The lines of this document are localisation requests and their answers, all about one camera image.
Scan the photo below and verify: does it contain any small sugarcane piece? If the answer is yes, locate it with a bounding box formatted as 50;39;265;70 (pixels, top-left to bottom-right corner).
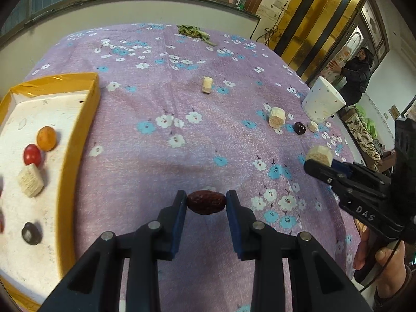
202;77;213;94
307;120;319;132

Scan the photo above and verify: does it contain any dark plum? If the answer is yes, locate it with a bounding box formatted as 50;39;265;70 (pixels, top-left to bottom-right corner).
21;222;42;246
292;122;307;135

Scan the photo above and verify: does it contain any red jujube date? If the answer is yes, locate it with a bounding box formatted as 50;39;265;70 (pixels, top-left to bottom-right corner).
186;190;226;216

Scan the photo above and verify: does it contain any red tomato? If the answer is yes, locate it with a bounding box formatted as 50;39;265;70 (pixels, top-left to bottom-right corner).
23;144;42;167

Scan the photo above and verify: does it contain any small orange mandarin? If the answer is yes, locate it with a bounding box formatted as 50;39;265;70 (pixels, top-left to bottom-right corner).
37;126;56;151

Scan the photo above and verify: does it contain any large orange mandarin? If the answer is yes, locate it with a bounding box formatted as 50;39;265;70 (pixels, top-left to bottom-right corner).
0;217;5;234

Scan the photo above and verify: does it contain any right hand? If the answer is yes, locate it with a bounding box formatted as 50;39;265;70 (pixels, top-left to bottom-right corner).
353;228;407;299

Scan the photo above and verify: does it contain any white patterned mug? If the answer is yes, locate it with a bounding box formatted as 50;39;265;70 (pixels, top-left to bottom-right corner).
301;76;346;124

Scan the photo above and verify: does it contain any person in dark clothes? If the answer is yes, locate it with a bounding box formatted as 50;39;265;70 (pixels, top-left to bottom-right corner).
329;47;374;108

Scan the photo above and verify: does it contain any purple floral tablecloth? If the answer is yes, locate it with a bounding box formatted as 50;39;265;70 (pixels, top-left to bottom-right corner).
28;24;359;275

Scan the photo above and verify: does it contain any yellow rimmed white tray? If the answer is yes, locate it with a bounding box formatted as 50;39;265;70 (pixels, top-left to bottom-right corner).
1;73;100;311

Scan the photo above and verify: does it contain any green leafy sprig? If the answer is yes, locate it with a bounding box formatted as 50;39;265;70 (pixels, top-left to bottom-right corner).
177;25;217;47

